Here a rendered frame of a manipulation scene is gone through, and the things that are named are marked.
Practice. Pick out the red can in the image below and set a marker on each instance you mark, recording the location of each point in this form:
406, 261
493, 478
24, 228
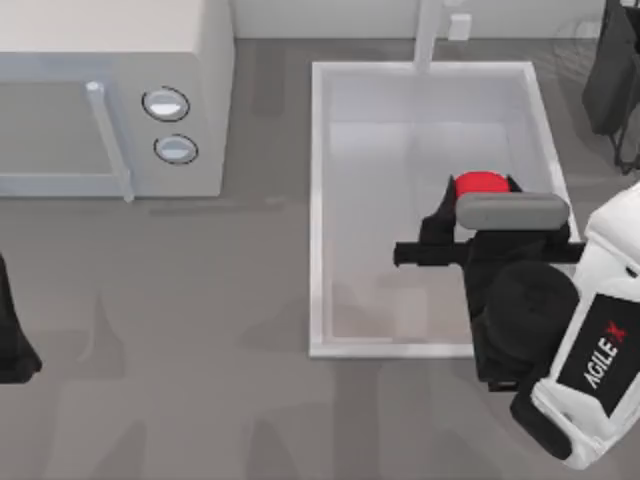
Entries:
481, 183

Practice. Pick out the pale grey rounded box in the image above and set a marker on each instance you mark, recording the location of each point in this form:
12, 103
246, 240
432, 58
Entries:
512, 210

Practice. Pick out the white sink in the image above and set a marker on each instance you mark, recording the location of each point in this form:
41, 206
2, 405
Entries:
380, 200

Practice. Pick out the black stand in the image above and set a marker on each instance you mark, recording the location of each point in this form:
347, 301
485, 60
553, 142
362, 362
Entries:
610, 75

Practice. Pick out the tall white tap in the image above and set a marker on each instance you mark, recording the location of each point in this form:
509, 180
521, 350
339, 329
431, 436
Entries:
426, 35

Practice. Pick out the pale microwave oven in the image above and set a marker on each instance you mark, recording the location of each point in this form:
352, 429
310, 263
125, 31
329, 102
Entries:
210, 90

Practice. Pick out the small round microwave knob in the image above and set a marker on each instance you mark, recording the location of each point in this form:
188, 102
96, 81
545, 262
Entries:
175, 149

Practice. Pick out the large round microwave knob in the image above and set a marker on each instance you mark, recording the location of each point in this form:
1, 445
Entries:
165, 104

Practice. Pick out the microwave door with window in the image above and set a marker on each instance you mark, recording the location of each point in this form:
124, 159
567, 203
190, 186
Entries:
45, 130

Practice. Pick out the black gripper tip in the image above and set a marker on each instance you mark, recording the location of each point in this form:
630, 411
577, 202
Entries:
15, 340

